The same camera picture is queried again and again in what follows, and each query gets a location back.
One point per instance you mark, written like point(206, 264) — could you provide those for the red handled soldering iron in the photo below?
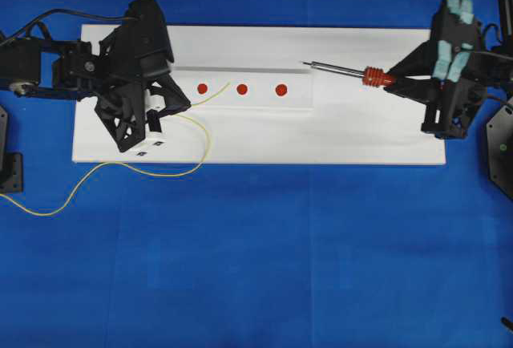
point(370, 76)

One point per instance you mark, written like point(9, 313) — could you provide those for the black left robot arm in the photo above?
point(26, 66)

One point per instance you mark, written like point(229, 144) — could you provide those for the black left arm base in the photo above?
point(11, 163)

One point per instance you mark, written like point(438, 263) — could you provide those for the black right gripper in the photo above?
point(450, 107)

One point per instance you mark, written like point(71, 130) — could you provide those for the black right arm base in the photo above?
point(499, 149)

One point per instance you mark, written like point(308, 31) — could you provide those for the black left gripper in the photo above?
point(116, 78)

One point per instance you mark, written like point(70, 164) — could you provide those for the white solder holder block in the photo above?
point(154, 137)

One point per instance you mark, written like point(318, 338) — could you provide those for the red dot mark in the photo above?
point(202, 88)
point(242, 89)
point(281, 89)

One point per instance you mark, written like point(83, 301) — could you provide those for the white work board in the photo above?
point(323, 119)

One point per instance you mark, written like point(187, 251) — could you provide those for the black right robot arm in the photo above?
point(490, 68)

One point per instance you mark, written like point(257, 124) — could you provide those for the middle red dot mark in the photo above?
point(242, 89)

